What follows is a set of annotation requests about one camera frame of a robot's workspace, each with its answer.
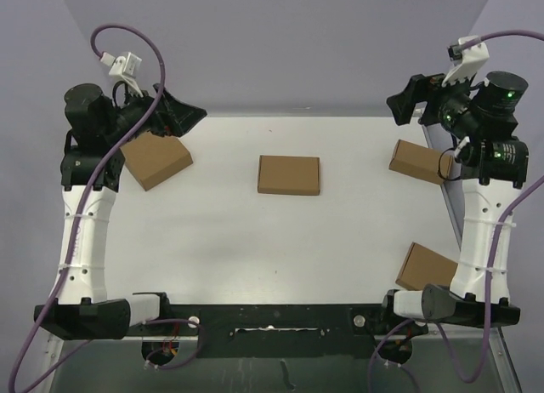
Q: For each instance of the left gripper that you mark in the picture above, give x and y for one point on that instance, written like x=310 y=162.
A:
x=172 y=116

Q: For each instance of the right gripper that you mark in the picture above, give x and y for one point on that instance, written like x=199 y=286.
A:
x=422 y=88

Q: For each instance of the cardboard box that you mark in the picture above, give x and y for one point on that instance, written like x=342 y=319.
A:
x=152 y=160
x=420 y=162
x=292 y=176
x=422 y=266

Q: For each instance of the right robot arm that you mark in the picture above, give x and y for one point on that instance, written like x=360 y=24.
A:
x=496 y=96

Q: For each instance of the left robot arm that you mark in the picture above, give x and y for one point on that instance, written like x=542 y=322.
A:
x=79 y=307

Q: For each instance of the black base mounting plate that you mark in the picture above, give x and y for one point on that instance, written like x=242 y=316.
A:
x=282 y=331

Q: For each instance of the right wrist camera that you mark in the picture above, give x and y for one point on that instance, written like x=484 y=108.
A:
x=467 y=56

